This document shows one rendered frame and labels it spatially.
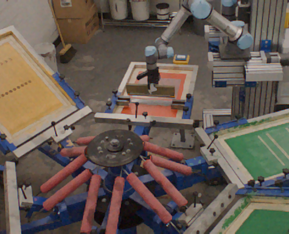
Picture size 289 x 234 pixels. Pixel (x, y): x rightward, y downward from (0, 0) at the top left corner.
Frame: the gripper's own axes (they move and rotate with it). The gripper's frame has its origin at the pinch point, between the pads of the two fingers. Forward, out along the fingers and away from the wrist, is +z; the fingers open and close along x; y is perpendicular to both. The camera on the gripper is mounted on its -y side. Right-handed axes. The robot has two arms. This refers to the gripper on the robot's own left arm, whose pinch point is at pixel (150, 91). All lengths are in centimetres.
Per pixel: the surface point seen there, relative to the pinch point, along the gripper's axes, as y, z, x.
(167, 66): 3, 11, 54
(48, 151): -59, 16, -55
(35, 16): -201, 44, 222
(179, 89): 17.6, 13.7, 25.1
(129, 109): -15.7, 13.4, -6.0
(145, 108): -4.2, 13.5, -3.8
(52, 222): -33, 16, -110
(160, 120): 12.6, 4.9, -27.9
